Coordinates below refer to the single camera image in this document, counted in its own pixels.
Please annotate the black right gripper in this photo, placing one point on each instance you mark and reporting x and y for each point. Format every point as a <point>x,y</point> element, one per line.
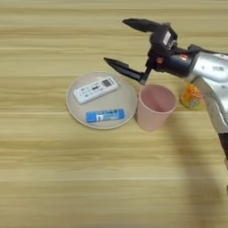
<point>175,62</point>

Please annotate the pink plastic cup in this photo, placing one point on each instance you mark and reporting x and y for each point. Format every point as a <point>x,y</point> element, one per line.
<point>154,118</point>

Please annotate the orange juice bottle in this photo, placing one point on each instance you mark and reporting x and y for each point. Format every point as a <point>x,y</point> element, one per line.
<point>191,99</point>

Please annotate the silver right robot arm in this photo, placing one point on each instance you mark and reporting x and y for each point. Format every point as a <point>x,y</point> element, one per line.
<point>213,68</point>

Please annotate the small black box white label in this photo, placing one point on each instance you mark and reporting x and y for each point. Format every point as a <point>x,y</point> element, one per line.
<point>163,38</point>

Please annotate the round beige plate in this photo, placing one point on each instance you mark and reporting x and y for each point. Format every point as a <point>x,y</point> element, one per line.
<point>124,101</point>

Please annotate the white remote control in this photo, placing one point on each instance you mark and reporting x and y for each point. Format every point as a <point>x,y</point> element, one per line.
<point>95,90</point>

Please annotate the blue glue stick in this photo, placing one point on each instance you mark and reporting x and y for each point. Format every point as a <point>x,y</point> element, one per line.
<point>104,115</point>

